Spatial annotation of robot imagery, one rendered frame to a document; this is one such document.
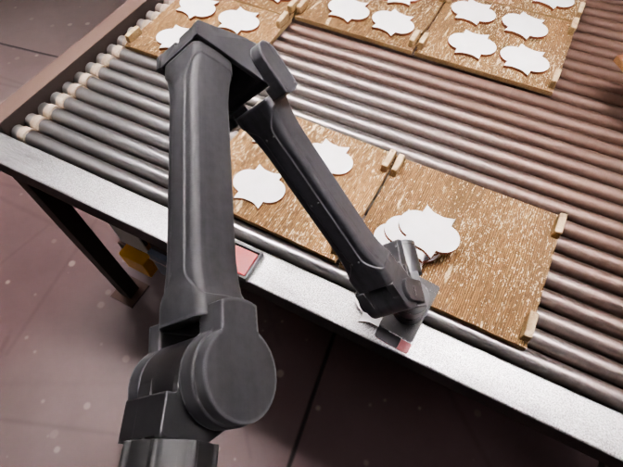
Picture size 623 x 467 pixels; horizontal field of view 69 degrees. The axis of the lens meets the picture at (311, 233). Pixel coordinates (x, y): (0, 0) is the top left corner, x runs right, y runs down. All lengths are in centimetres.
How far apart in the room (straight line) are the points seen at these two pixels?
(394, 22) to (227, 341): 136
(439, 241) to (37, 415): 168
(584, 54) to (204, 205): 143
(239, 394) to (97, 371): 174
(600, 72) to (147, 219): 134
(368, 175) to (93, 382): 142
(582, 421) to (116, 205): 111
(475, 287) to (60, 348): 170
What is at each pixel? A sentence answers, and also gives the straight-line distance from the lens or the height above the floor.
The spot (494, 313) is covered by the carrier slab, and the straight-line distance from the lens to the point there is 102.
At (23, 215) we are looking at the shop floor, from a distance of 265.
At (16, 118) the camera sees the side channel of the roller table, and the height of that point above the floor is 93.
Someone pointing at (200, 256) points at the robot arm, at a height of 148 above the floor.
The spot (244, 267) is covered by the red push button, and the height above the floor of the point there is 93.
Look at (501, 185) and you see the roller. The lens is 122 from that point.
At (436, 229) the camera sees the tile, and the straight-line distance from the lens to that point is 102.
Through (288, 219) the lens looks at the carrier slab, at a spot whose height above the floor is 94.
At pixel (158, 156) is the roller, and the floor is 92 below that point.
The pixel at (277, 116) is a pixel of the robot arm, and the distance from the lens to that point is 59.
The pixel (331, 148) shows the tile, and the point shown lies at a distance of 118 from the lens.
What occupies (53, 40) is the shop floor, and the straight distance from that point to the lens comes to 365.
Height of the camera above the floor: 182
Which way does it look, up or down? 58 degrees down
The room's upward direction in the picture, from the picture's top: 2 degrees counter-clockwise
